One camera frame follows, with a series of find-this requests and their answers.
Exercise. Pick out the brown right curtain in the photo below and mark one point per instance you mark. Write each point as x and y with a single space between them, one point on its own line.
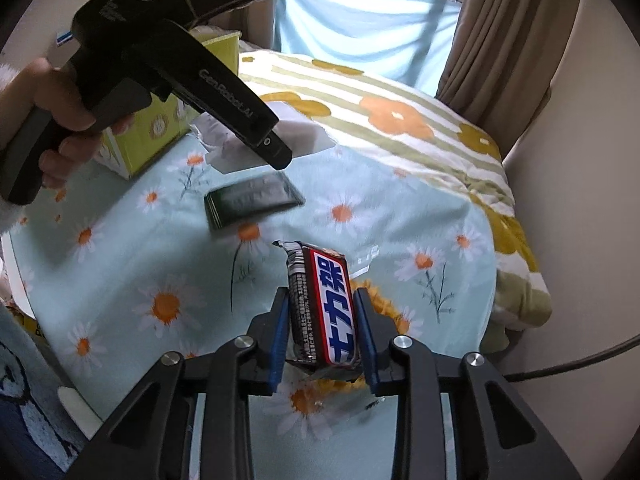
502 61

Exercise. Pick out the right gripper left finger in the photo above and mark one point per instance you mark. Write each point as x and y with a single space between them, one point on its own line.
150 434

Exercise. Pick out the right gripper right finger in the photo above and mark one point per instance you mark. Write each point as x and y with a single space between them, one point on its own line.
496 434

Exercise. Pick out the light blue hanging sheet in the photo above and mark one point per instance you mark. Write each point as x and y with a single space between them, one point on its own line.
408 41

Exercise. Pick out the person's left hand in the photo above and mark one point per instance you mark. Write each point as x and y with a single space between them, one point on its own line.
40 85

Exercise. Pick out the red chocolate bar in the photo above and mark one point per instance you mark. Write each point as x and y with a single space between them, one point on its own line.
322 312

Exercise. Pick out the light blue daisy cloth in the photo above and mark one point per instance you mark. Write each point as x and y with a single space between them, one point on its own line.
119 272

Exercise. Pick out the dark green snack packet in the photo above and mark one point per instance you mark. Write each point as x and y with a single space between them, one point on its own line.
249 199

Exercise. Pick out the striped floral duvet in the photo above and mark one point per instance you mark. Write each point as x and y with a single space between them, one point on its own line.
418 136

